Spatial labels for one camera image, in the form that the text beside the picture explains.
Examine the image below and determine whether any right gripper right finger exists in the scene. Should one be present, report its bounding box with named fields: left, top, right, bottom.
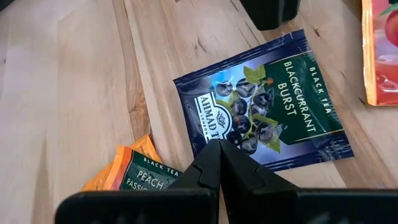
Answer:
left=220, top=139, right=398, bottom=224

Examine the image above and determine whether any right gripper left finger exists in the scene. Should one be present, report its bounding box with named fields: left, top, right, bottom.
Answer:
left=54, top=139, right=221, bottom=224

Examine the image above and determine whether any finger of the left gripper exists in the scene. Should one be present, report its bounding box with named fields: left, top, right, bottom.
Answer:
left=282, top=0, right=302, bottom=23
left=239, top=0, right=285, bottom=32

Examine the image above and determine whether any dark blue blackcurrant tea packet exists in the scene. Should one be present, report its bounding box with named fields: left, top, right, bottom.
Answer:
left=172, top=28, right=355, bottom=173

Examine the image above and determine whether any orange tea packet barcode side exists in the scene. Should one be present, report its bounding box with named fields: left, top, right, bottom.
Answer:
left=81, top=133, right=163, bottom=191

